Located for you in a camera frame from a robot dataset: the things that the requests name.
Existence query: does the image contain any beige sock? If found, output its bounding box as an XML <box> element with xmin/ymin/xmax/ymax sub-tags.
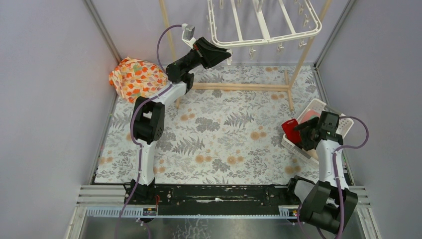
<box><xmin>306</xmin><ymin>149</ymin><xmax>318</xmax><ymax>161</ymax></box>

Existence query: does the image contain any white perforated plastic basket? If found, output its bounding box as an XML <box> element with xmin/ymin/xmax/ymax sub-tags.
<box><xmin>281</xmin><ymin>98</ymin><xmax>354</xmax><ymax>167</ymax></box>

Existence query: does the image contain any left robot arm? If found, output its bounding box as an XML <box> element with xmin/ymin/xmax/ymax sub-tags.
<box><xmin>124</xmin><ymin>37</ymin><xmax>231</xmax><ymax>205</ymax></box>

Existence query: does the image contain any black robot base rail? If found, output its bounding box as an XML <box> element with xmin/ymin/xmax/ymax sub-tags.
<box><xmin>129</xmin><ymin>184</ymin><xmax>300</xmax><ymax>213</ymax></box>

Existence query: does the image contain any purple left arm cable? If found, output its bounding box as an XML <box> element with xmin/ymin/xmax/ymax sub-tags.
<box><xmin>113</xmin><ymin>24</ymin><xmax>183</xmax><ymax>239</ymax></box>

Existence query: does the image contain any pink green patterned sock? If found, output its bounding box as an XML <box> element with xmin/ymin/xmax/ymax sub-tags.
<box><xmin>300</xmin><ymin>110</ymin><xmax>320</xmax><ymax>123</ymax></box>

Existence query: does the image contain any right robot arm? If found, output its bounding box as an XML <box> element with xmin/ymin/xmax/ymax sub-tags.
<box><xmin>285</xmin><ymin>111</ymin><xmax>358</xmax><ymax>239</ymax></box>

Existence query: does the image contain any orange floral cloth bundle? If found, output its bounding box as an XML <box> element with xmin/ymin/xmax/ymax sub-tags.
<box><xmin>108</xmin><ymin>57</ymin><xmax>169</xmax><ymax>103</ymax></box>

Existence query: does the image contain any wooden drying rack stand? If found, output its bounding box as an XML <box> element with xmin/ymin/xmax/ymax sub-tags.
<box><xmin>159</xmin><ymin>0</ymin><xmax>332</xmax><ymax>111</ymax></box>

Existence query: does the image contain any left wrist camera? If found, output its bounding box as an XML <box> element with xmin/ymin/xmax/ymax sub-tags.
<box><xmin>181</xmin><ymin>23</ymin><xmax>196</xmax><ymax>48</ymax></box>

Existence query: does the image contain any white clip sock hanger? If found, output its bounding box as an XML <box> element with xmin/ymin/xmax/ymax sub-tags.
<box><xmin>207</xmin><ymin>0</ymin><xmax>331</xmax><ymax>65</ymax></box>

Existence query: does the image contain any red sock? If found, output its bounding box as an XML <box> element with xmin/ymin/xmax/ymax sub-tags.
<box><xmin>281</xmin><ymin>119</ymin><xmax>302</xmax><ymax>144</ymax></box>

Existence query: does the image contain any floral patterned table mat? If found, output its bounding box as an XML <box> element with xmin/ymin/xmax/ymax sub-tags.
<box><xmin>94</xmin><ymin>65</ymin><xmax>319</xmax><ymax>184</ymax></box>

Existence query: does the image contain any white slotted cable duct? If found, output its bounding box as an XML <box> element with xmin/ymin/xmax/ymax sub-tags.
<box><xmin>85</xmin><ymin>206</ymin><xmax>297</xmax><ymax>220</ymax></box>

